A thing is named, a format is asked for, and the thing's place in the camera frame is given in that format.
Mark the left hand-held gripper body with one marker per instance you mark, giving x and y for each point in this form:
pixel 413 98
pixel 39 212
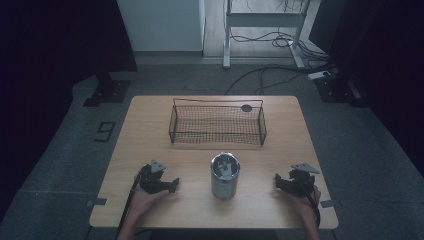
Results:
pixel 150 180

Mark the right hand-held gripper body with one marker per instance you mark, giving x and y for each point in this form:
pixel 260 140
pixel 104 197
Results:
pixel 300 181

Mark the person's left hand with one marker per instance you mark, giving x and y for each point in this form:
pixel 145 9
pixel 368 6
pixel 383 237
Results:
pixel 146 201

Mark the person's right hand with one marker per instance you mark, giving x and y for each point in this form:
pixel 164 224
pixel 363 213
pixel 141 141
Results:
pixel 305 205

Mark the grey tape strip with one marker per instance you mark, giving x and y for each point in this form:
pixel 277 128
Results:
pixel 97 201
pixel 327 203

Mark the silver metal can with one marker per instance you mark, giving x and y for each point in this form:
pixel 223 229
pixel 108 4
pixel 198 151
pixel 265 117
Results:
pixel 225 176

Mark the black round table grommet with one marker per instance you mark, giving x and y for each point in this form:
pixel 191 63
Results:
pixel 246 107

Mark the black stand base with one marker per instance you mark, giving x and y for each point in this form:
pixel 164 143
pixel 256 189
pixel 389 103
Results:
pixel 336 91
pixel 108 93

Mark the white power strip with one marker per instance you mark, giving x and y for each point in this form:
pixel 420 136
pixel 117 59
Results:
pixel 318 75

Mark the dark curtain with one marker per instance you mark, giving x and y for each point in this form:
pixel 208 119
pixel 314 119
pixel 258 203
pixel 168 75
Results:
pixel 50 50
pixel 383 50

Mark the white panel board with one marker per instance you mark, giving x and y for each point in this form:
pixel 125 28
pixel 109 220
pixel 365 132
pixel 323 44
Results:
pixel 160 23

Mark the white desk frame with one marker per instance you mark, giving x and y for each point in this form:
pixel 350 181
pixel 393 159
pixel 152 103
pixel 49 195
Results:
pixel 263 19

